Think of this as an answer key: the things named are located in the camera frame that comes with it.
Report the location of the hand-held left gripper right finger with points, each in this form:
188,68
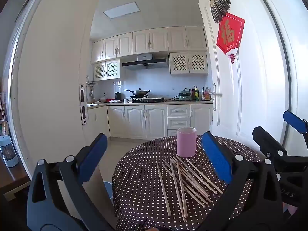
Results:
216,156

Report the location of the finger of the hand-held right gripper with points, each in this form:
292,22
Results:
267,142
294,121

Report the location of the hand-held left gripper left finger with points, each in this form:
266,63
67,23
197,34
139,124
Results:
92,158

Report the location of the pink cup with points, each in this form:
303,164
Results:
186,144

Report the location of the pile of wooden chopsticks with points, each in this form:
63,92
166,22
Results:
179,185

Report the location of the blue bucket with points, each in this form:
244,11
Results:
108,190

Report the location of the white door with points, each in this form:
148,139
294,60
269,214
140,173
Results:
252,89

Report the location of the steel kitchen sink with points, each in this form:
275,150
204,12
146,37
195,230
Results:
93,104

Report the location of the metal door strike plate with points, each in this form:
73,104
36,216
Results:
83,103

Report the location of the cream lower kitchen cabinets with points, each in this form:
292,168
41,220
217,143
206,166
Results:
134,120

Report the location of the red dish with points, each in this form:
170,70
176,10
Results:
110,99

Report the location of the red label bottle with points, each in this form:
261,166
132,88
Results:
207,95

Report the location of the black soy sauce bottle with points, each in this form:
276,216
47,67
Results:
202,95

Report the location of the green bottle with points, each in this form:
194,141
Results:
196,95

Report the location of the dark sauce bottle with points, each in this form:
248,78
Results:
193,94

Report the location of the black kettle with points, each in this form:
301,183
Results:
118,96

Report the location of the green electric cooker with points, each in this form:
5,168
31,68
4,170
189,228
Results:
185,95

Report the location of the gas stove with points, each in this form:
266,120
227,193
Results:
146,99

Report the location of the steel wok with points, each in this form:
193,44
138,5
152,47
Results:
140,92

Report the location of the brown wooden cabinet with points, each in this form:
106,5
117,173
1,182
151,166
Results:
12,178

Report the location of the light blue water bottle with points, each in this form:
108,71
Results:
8,151

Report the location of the small cream lattice door cabinet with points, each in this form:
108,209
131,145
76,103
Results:
105,69

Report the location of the large cream lattice door cabinet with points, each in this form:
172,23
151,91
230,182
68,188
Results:
189,62

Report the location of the black range hood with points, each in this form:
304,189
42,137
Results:
144,63

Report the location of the red diamond door poster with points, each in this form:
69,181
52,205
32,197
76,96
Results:
228,33

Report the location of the row of cream upper cabinets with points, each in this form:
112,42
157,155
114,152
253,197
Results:
149,41

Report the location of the feather fan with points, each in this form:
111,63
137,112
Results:
219,7

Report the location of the square ceiling light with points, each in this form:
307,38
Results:
121,10

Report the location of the wall utensil rack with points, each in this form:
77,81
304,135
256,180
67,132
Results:
91,83

